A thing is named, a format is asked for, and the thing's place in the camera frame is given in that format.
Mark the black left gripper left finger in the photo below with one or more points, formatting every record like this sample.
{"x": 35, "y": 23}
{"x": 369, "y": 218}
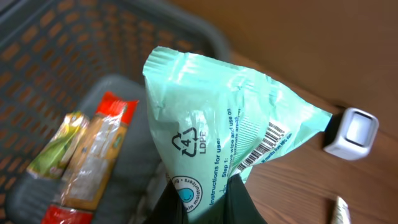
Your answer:
{"x": 169, "y": 208}

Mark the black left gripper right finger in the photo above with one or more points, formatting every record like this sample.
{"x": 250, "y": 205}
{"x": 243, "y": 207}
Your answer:
{"x": 238, "y": 205}

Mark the orange spaghetti packet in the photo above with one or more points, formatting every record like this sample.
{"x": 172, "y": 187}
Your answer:
{"x": 90, "y": 168}

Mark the mint green wipes packet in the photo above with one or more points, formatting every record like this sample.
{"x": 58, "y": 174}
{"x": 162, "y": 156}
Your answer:
{"x": 212, "y": 120}

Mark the white tube with gold cap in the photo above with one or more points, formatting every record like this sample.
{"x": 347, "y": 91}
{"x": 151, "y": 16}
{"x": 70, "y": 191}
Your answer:
{"x": 341, "y": 213}

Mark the green tea snack packet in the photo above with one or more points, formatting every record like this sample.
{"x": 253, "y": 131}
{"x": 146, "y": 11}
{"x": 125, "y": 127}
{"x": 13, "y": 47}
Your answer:
{"x": 55, "y": 156}

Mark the white barcode scanner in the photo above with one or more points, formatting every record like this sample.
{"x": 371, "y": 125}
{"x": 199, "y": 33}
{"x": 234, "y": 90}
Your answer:
{"x": 350, "y": 134}

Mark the grey plastic shopping basket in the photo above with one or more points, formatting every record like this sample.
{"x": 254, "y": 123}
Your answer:
{"x": 62, "y": 56}

